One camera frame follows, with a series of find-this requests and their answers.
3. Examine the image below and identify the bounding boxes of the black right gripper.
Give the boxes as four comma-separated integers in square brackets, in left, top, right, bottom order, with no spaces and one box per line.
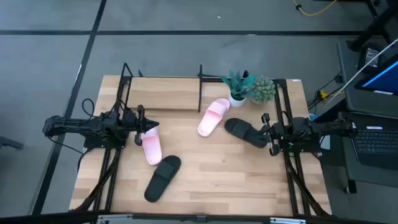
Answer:
[253,113,285,156]

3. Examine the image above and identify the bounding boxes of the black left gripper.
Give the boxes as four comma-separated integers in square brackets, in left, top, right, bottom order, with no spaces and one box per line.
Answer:
[125,105,160,146]

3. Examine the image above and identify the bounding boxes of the pink rubber slide sandal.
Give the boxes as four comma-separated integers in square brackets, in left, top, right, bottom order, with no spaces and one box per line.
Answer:
[140,125,163,166]
[197,98,231,138]

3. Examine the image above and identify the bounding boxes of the black rubber slide sandal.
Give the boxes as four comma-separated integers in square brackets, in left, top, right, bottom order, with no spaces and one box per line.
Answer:
[144,155,182,203]
[224,118,271,149]

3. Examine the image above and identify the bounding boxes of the teal succulent in white pot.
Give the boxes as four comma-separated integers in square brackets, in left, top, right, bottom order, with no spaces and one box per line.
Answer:
[221,70,259,108]

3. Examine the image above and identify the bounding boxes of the round green artificial plant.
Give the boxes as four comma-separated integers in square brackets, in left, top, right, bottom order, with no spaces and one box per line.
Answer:
[248,75,277,105]

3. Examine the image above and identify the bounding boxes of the black crossbar with silver brackets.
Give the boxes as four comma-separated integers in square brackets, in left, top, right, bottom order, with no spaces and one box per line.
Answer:
[0,210,398,224]

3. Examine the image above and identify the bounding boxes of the thin white rod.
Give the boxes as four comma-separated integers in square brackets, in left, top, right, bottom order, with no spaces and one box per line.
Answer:
[326,39,398,105]

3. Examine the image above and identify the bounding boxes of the black laptop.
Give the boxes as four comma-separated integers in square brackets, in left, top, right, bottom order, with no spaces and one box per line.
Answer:
[353,125,398,171]

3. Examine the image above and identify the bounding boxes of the black power adapter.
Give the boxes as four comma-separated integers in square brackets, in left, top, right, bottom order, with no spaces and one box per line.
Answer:
[357,42,386,74]

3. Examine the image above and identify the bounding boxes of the monitor with blue screen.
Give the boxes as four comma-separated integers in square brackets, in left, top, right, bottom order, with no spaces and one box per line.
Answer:
[354,52,398,96]

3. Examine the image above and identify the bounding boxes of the grey metal floor foot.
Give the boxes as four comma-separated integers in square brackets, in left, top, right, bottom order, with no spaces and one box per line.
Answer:
[0,136,25,151]

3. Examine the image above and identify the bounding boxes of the black desk leg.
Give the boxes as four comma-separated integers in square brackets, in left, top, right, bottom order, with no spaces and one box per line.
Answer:
[346,0,398,52]

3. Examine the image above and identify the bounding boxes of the wooden shelf with black frame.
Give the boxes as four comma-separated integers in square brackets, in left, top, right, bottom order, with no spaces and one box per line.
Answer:
[121,63,205,113]

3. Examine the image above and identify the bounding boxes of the black aluminium rail frame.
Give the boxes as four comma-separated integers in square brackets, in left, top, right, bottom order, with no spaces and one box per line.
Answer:
[273,78,332,217]
[73,76,133,214]

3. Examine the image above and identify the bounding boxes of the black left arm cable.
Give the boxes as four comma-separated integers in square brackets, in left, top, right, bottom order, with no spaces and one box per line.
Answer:
[81,98,96,119]

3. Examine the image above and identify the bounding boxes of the yellow floor cable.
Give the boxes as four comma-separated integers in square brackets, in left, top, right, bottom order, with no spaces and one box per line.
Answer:
[292,0,338,17]

